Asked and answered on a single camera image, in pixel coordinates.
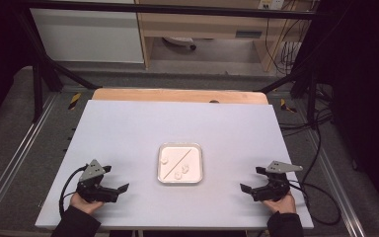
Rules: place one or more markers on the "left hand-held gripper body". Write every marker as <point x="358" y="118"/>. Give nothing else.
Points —
<point x="93" y="184"/>

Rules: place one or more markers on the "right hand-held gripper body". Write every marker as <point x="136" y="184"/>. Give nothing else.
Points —
<point x="274" y="189"/>

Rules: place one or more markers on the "small white food piece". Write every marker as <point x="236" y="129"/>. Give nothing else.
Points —
<point x="164" y="160"/>
<point x="185" y="169"/>

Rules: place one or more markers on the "square metal tray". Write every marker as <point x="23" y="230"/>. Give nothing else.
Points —
<point x="190" y="173"/>

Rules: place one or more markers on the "thin wooden skewer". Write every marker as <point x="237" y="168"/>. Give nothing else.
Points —
<point x="177" y="163"/>

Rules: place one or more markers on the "person's right hand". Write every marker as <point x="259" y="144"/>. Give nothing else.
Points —
<point x="284" y="205"/>

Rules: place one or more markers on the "person's left hand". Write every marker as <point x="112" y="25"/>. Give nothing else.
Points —
<point x="84" y="205"/>

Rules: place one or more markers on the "wooden table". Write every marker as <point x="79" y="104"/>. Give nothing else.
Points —
<point x="177" y="96"/>

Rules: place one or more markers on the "white cabinet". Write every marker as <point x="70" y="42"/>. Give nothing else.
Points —
<point x="85" y="33"/>

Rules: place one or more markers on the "white chair base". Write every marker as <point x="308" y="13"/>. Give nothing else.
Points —
<point x="177" y="40"/>

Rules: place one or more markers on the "wooden desk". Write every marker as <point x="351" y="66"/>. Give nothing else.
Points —
<point x="194" y="24"/>

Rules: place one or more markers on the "white power socket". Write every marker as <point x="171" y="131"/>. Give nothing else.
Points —
<point x="271" y="4"/>

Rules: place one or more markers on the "aluminium floor rail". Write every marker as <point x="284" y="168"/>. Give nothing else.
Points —
<point x="11" y="164"/>
<point x="325" y="168"/>

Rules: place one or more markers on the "black frame stand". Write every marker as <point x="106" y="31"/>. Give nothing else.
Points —
<point x="37" y="92"/>
<point x="311" y="95"/>

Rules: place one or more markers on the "black frame crossbar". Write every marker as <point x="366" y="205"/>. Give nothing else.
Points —
<point x="177" y="9"/>

